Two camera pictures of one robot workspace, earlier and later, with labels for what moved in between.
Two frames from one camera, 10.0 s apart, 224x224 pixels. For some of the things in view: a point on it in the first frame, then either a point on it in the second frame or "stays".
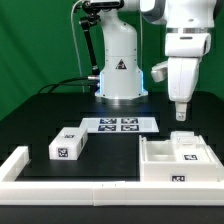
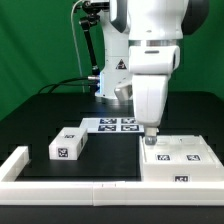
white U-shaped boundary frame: (113, 193) stays
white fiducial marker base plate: (120, 125) stays
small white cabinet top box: (68, 143) stays
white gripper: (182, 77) to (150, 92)
